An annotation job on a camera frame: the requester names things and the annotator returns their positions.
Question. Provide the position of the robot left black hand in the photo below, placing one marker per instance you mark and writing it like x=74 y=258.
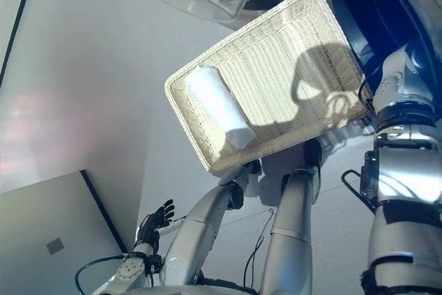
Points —
x=153 y=226

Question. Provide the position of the white cloth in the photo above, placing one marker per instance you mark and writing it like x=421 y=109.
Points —
x=217 y=105

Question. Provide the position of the robot right silver arm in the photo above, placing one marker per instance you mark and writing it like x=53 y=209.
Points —
x=404 y=177

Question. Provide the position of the robot left silver arm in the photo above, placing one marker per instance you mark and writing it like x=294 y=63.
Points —
x=129 y=269

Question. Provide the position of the grey front-load washing machine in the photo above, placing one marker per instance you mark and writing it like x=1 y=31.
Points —
x=380 y=8

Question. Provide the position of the robot left silver leg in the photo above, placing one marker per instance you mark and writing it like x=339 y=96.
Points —
x=197 y=233

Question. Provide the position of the robot silver leg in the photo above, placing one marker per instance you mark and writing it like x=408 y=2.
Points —
x=197 y=233
x=290 y=239

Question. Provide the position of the robot grey torso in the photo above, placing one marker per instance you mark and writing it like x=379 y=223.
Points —
x=197 y=289

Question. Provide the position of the grey panel with black edge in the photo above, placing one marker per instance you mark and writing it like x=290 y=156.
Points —
x=52 y=226

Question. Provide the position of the robot right silver leg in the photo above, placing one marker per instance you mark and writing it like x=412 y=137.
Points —
x=290 y=239

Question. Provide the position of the cream wicker basket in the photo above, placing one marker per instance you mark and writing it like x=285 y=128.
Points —
x=276 y=67

